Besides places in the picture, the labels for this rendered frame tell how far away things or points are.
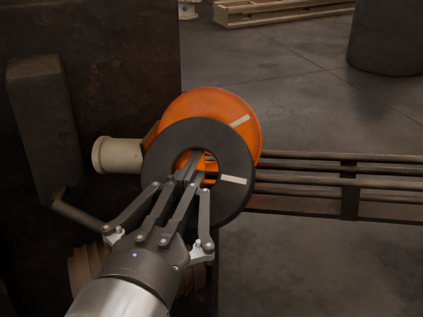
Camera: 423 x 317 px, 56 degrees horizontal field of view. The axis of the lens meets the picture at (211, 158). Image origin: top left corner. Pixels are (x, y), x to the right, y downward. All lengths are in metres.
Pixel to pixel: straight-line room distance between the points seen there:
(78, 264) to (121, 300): 0.33
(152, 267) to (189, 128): 0.23
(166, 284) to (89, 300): 0.07
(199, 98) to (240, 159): 0.12
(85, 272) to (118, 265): 0.28
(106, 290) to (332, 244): 1.18
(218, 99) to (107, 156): 0.19
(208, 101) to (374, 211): 0.27
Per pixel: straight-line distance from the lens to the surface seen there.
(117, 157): 0.60
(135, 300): 0.35
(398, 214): 0.58
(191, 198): 0.47
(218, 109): 0.57
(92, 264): 0.66
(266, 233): 1.46
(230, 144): 0.52
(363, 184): 0.53
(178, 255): 0.41
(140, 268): 0.37
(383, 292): 1.38
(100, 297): 0.35
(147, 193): 0.48
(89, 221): 0.65
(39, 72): 0.62
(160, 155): 0.54
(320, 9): 4.49
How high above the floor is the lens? 1.00
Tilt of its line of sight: 33 degrees down
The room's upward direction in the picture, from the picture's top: straight up
